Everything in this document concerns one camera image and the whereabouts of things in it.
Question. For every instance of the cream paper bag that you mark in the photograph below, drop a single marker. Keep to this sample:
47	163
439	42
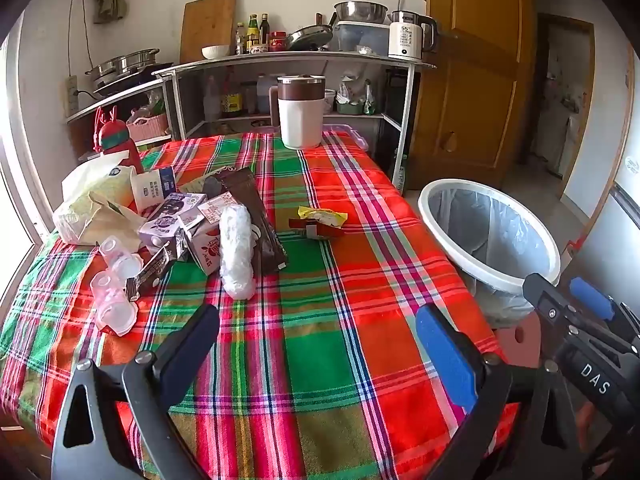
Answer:
90	210

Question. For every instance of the steel mixing bowl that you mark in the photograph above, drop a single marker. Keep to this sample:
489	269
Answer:
360	11

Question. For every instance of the white brown lidded mug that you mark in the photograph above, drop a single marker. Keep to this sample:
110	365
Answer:
300	120

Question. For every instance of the white round waste bin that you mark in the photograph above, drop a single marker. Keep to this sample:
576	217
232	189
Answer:
500	230

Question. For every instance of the green bowl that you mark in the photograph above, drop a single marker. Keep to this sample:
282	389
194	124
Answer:
349	108

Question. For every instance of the strawberry print milk carton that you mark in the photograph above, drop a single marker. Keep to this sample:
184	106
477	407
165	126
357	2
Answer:
205	247

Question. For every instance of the metal side shelf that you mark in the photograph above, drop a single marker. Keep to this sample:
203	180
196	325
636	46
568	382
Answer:
100	106

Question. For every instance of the dark bottle with yellow label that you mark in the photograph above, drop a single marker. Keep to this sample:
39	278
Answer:
231	102

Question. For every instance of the clear plastic bottle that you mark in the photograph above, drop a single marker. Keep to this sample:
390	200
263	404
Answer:
211	100

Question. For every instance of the red lid jar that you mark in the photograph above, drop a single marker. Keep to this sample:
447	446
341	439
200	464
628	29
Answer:
278	41

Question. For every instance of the red plastic stool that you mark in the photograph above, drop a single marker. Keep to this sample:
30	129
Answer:
515	347

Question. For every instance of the small clear glass bottle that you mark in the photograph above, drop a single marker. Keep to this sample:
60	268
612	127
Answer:
240	40

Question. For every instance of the dark sauce bottle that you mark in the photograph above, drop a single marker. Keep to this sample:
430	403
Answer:
264	30

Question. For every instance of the red green plaid tablecloth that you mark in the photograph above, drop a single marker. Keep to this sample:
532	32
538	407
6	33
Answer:
320	320

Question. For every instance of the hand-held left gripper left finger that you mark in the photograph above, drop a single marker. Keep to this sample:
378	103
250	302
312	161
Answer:
200	332

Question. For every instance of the green yellow label oil bottle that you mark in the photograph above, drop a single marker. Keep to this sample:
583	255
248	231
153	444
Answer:
253	32

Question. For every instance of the white electric kettle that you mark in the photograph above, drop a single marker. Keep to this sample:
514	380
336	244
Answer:
405	37

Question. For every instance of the clear plastic wrap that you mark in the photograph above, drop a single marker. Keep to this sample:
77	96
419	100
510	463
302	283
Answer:
235	250

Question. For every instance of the white lidded jar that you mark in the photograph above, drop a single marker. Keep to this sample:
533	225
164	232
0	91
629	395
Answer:
330	101

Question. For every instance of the clear plastic cup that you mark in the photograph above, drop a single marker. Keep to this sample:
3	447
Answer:
115	310
120	260

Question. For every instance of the wooden door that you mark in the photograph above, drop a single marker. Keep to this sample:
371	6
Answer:
470	85

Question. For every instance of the white ceramic bowl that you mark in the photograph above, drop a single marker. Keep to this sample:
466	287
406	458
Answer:
216	52

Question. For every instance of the black induction cooker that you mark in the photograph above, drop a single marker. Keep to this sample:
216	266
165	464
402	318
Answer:
125	85

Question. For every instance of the brown coffee packet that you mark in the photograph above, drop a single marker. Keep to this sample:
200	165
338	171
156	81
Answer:
147	275
250	200

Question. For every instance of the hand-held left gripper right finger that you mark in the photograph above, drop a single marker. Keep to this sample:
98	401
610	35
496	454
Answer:
445	355

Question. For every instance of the yellow red snack wrapper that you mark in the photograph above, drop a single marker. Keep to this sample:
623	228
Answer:
320	222

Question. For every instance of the clear plastic storage box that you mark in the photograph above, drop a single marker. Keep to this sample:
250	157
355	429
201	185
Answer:
360	37

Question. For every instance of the white blue label yogurt cup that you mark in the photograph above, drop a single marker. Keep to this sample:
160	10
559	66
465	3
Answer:
150	190

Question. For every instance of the metal shelf rack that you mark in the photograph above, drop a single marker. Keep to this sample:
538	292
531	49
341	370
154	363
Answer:
300	56

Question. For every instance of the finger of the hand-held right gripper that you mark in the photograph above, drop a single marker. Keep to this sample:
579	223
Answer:
542	296
592	297

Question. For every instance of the red antler cap bottle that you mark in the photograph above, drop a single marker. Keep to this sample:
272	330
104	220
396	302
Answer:
120	152

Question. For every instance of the steel frying pan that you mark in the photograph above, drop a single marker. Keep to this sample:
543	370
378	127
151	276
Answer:
307	36

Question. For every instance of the wooden cutting board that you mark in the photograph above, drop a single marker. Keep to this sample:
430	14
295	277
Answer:
207	25

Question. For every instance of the pink woven basket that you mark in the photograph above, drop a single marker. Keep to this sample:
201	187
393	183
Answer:
147	127

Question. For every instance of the purple lidded storage box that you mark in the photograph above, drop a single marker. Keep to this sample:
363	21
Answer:
357	137

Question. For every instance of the steel steamer pot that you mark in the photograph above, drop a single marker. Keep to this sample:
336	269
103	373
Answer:
122	62

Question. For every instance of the white plastic bag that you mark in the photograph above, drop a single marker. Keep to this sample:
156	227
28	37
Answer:
347	90

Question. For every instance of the green snack bag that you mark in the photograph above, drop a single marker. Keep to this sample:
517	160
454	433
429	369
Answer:
369	100

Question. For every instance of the plastic jug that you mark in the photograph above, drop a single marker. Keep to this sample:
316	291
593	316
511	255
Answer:
264	95

